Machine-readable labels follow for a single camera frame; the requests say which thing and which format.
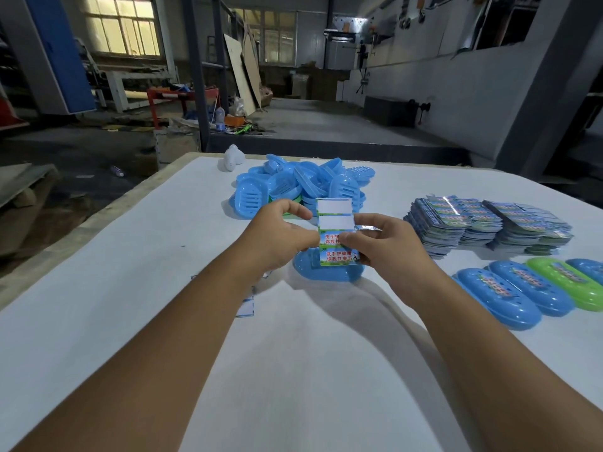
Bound pile of blue soap dishes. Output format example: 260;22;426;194
228;153;377;221

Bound stacks of colourful sticker sheets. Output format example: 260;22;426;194
403;195;575;259

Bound pale wooden crate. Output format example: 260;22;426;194
153;129;201;170

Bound thin dark steel post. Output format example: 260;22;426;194
212;0;231;116

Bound green-edged sticker sheet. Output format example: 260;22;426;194
315;197;361;268

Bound wide window with grid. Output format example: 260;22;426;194
233;9;298;67

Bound brown leaning board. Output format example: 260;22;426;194
242;28;264;109

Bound silver machine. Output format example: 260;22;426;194
323;16;368;71

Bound pale leaning plywood board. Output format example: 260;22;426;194
224;33;258;117

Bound grey slanted pillar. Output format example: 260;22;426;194
494;0;603;180

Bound person's right hand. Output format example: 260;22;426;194
337;212;446;309

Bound red metal table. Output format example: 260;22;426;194
146;87;220;130

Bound white metal workbench frame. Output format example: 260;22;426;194
94;65;180;114

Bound person's left forearm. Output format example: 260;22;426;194
9;251;267;452

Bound person's right forearm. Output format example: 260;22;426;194
412;272;603;452

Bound person's left hand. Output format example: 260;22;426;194
233;198;321;281

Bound small white plastic figure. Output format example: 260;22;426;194
222;144;246;173

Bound wooden pallet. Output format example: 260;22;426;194
0;163;60;210

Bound large bright window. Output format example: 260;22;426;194
80;0;162;58

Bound thick dark steel post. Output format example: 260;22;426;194
181;0;212;154

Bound black box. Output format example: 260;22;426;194
362;95;419;127

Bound blue and white machine cabinet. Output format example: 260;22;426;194
23;0;97;116

